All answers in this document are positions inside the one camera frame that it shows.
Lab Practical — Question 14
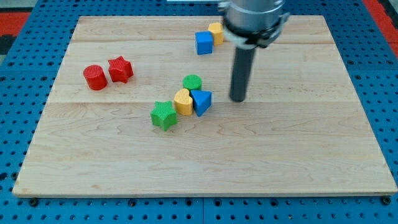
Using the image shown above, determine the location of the yellow heart block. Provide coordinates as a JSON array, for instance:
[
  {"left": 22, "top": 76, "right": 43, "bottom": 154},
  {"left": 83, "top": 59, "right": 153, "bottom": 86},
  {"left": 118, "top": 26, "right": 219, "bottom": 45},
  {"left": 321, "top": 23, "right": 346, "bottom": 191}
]
[{"left": 174, "top": 88, "right": 193, "bottom": 116}]

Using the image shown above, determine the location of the green star block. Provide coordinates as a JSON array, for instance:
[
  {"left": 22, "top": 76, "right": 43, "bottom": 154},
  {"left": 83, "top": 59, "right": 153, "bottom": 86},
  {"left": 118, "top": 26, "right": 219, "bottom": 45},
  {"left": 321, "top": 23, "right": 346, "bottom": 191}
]
[{"left": 150, "top": 101, "right": 178, "bottom": 131}]

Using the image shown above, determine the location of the yellow hexagon block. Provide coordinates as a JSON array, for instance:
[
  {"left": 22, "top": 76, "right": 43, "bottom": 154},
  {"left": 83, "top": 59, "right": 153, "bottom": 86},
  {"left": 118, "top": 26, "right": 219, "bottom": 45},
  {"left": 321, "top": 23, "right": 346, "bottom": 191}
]
[{"left": 208, "top": 22, "right": 224, "bottom": 46}]

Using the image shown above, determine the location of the green circle block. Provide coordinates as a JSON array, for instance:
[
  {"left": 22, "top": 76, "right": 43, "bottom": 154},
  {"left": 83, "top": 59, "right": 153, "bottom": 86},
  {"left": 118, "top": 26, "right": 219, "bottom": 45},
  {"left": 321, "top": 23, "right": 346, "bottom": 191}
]
[{"left": 182, "top": 74, "right": 202, "bottom": 91}]

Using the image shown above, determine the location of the blue cube block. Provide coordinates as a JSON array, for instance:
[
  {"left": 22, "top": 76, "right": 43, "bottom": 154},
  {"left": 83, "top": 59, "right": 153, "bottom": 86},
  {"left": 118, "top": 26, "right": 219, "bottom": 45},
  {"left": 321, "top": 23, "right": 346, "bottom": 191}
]
[{"left": 195, "top": 31, "right": 213, "bottom": 55}]

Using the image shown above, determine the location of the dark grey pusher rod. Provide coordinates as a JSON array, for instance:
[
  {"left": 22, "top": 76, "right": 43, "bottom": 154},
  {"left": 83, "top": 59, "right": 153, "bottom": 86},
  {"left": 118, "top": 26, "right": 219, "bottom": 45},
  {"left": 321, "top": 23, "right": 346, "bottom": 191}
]
[{"left": 229, "top": 47, "right": 256, "bottom": 103}]

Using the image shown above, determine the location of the light wooden board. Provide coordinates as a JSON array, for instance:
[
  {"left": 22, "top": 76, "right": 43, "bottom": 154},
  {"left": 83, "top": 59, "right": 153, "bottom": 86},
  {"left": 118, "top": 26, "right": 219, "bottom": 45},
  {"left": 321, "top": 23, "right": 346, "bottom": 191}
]
[{"left": 12, "top": 16, "right": 397, "bottom": 198}]

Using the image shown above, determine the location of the red star block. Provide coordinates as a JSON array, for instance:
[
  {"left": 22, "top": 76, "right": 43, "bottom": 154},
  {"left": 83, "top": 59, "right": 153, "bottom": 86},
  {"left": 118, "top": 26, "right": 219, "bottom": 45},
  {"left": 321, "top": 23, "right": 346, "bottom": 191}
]
[{"left": 108, "top": 56, "right": 134, "bottom": 83}]

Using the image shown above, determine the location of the red cylinder block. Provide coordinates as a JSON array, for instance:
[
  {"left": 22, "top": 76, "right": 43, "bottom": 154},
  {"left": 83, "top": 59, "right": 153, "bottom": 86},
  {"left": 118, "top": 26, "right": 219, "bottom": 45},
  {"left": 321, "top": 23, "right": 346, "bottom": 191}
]
[{"left": 83, "top": 65, "right": 108, "bottom": 90}]

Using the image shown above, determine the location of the blue triangle block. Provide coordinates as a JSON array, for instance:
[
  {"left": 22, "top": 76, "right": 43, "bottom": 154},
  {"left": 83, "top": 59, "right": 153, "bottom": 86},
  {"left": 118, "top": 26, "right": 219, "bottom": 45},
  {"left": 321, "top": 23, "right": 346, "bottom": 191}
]
[{"left": 190, "top": 90, "right": 212, "bottom": 116}]

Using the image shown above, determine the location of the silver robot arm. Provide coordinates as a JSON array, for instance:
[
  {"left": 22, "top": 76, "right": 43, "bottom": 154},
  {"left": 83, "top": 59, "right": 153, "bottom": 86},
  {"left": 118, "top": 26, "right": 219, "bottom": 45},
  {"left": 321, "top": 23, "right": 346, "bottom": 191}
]
[{"left": 218, "top": 0, "right": 290, "bottom": 50}]

